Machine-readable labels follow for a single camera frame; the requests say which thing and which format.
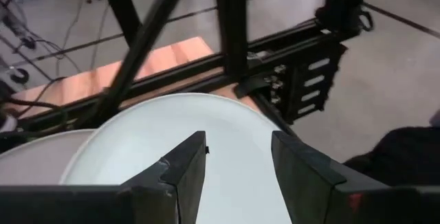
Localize grey plate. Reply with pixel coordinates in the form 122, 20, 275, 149
0, 128, 96, 186

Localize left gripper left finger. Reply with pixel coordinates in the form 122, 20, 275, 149
118, 131, 208, 224

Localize light blue plate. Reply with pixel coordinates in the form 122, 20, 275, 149
60, 92, 293, 224

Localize black metal table frame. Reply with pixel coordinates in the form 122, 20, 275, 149
16, 0, 344, 139

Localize black coiled cable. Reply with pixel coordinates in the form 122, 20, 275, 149
9, 67, 31, 86

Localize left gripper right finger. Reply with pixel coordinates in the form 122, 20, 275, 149
271, 131, 389, 224

